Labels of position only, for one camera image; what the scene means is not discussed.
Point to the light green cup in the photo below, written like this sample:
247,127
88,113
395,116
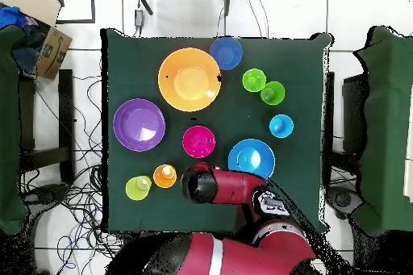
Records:
253,79

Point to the orange cup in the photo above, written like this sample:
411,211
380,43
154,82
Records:
164,176

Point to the black stool frame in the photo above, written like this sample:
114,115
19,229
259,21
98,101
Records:
66,110

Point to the blue cloth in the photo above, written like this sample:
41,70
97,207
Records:
11,17

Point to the light blue bowl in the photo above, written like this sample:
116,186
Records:
251,159

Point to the grey power adapter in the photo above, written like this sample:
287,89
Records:
139,17

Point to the black pedestal base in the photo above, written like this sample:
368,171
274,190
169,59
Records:
343,199
48,194

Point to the pink-red small bowl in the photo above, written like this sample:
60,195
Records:
198,142

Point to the dark green tablecloth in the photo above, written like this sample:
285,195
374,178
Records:
135,62

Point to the light blue cup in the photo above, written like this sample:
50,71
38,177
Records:
281,126

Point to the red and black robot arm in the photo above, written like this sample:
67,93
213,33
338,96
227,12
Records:
232,188

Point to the black tripod leg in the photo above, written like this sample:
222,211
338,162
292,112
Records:
145,4
227,0

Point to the cardboard box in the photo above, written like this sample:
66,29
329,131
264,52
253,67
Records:
55,52

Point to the dark blue small bowl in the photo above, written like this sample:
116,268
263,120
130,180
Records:
226,53

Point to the large orange bowl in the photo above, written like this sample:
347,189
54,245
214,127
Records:
188,81

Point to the yellow translucent cup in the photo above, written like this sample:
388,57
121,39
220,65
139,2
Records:
138,188

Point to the purple bowl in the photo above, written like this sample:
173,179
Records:
138,125

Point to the green cloth covered table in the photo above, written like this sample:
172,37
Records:
387,126
9,126

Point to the thin black frame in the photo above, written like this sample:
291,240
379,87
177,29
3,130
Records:
93,4

